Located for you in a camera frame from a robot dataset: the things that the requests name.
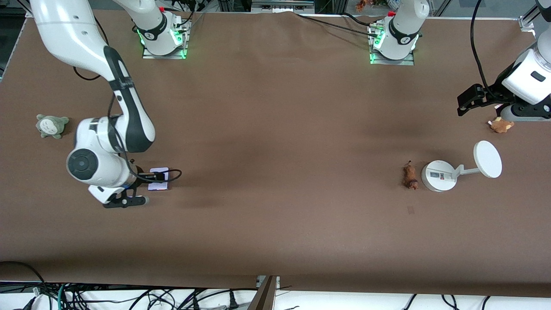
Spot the small brown plush animal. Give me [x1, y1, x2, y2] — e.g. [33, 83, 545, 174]
[488, 116, 515, 133]

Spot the brown lion statue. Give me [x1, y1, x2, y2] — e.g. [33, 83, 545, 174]
[402, 161, 419, 191]

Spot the metal frame rail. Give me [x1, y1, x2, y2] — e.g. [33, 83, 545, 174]
[251, 0, 315, 14]

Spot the dark table support beam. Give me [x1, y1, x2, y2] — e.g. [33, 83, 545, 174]
[247, 276, 281, 310]

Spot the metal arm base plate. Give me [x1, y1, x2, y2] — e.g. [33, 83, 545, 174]
[369, 22, 415, 66]
[141, 16, 189, 60]

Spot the grey plush toy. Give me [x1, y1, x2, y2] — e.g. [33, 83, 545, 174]
[35, 114, 70, 140]

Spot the white round phone stand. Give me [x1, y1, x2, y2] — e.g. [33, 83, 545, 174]
[421, 140, 503, 192]

